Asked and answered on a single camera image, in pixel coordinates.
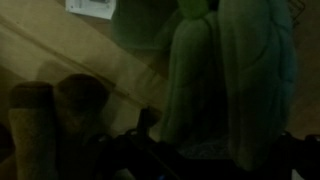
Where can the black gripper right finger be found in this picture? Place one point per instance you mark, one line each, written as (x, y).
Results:
(301, 155)

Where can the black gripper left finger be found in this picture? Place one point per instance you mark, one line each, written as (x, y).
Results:
(148, 118)

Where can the brown plush toy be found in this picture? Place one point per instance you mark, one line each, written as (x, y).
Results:
(52, 130)

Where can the cardboard box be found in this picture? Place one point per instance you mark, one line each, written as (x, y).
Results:
(40, 43)

